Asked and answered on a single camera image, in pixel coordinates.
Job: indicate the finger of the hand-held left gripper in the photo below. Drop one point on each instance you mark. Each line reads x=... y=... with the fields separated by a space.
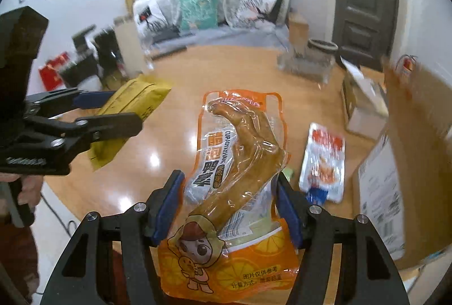
x=95 y=99
x=116 y=126

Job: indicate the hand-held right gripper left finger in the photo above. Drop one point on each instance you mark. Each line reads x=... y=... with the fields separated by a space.
x=169 y=206

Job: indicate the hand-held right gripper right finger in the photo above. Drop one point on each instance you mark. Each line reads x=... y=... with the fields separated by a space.
x=287 y=209

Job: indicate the yellow snack packet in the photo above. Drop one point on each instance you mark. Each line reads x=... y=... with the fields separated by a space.
x=141 y=93

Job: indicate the silver red snack packet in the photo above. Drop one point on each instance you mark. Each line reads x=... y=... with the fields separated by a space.
x=323 y=160

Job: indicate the orange duck foot snack packet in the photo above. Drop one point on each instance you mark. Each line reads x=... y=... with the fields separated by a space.
x=240 y=135

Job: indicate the person's left hand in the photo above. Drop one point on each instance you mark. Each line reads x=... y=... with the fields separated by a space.
x=30 y=188

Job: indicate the red bag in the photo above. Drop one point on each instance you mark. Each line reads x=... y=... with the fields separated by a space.
x=53 y=73

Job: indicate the tall white box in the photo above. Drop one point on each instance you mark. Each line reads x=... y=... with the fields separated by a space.
x=129 y=47

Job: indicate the white red black print pillow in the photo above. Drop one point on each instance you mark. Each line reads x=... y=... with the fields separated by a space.
x=152 y=18

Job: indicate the brown tissue box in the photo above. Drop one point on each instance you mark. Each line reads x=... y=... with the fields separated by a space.
x=363 y=117

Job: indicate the grey sofa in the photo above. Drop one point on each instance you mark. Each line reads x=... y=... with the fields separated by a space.
x=212 y=36

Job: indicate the teal patterned pillow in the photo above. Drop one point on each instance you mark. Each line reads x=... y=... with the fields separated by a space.
x=197 y=11

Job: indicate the clear glass tray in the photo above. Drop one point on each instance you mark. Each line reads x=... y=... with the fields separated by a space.
x=303 y=66

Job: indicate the white tissue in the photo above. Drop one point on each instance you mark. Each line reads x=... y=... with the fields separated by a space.
x=355 y=70

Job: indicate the grey round pot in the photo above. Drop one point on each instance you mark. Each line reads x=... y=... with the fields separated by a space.
x=321 y=46

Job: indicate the white tree print pillow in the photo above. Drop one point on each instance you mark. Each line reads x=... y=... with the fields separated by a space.
x=250 y=6

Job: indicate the small brown cardboard box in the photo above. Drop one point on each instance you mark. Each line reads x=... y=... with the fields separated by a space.
x=298 y=29

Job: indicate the dark grey door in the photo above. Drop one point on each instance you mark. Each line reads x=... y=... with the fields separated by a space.
x=367 y=1

